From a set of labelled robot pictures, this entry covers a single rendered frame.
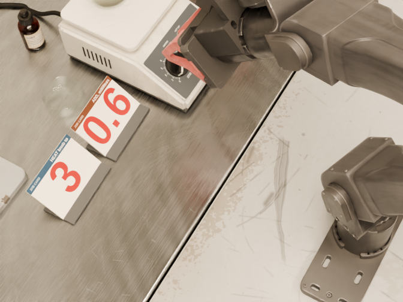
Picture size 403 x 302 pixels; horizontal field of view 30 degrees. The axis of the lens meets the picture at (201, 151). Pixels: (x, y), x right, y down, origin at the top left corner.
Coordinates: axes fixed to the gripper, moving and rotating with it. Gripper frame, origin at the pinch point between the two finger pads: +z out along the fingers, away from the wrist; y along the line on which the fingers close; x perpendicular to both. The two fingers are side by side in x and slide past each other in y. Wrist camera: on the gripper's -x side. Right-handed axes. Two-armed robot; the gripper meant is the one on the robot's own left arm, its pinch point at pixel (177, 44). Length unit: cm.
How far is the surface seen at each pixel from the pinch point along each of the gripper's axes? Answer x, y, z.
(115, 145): 7.1, 9.9, 11.6
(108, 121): 4.7, 8.0, 12.4
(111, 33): -3.2, -0.2, 11.0
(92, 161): 6.0, 13.6, 11.9
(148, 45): 0.9, -2.1, 9.1
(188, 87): 7.8, -1.0, 6.2
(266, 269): 23.4, 14.6, -7.4
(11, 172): 0.9, 20.1, 18.1
